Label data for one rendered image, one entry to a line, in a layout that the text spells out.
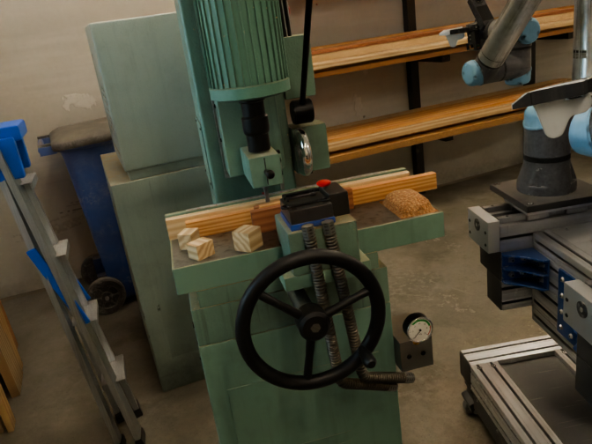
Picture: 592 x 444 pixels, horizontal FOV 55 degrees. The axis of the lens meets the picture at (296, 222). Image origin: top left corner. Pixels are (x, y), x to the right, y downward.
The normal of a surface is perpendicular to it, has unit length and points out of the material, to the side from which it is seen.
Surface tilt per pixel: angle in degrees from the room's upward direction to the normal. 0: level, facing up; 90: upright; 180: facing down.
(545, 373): 0
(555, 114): 87
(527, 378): 0
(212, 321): 90
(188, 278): 90
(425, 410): 0
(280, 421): 90
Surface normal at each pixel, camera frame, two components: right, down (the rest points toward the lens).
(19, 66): 0.36, 0.28
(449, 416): -0.13, -0.93
